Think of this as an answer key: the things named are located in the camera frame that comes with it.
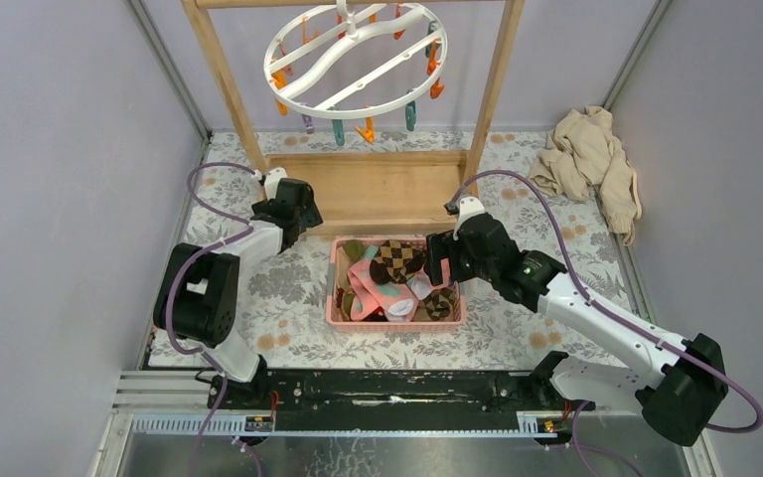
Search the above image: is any beige crumpled cloth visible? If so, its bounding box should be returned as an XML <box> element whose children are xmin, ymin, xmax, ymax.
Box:
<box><xmin>529</xmin><ymin>106</ymin><xmax>643</xmax><ymax>245</ymax></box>

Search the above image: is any white round clip hanger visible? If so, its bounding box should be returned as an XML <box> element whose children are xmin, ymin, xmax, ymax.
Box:
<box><xmin>262</xmin><ymin>1</ymin><xmax>448</xmax><ymax>146</ymax></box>

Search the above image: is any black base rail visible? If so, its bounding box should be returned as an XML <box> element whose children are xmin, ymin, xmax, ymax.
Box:
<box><xmin>207</xmin><ymin>369</ymin><xmax>580</xmax><ymax>432</ymax></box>

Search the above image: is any brown beige argyle sock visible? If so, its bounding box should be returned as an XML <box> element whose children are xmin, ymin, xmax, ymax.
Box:
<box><xmin>369</xmin><ymin>239</ymin><xmax>427</xmax><ymax>285</ymax></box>

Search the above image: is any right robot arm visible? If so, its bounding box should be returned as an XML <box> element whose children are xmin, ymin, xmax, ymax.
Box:
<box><xmin>425</xmin><ymin>213</ymin><xmax>729</xmax><ymax>446</ymax></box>

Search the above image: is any pink plastic basket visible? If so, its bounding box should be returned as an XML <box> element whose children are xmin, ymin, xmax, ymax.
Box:
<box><xmin>326</xmin><ymin>236</ymin><xmax>466</xmax><ymax>333</ymax></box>

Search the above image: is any floral table mat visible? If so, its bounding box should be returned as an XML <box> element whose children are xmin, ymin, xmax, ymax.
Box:
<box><xmin>149</xmin><ymin>129</ymin><xmax>650</xmax><ymax>372</ymax></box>

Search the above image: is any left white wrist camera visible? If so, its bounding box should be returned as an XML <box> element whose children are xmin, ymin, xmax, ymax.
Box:
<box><xmin>259</xmin><ymin>167</ymin><xmax>288</xmax><ymax>200</ymax></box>

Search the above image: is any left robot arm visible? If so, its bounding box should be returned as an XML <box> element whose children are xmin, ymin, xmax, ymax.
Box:
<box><xmin>153</xmin><ymin>178</ymin><xmax>323</xmax><ymax>408</ymax></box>

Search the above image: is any wooden hanger rack frame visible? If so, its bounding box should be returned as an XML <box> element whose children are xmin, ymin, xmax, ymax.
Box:
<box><xmin>183</xmin><ymin>1</ymin><xmax>525</xmax><ymax>236</ymax></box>

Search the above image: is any pink sock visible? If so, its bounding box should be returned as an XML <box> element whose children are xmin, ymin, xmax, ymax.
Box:
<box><xmin>347</xmin><ymin>245</ymin><xmax>418</xmax><ymax>322</ymax></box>
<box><xmin>406</xmin><ymin>270</ymin><xmax>435</xmax><ymax>301</ymax></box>

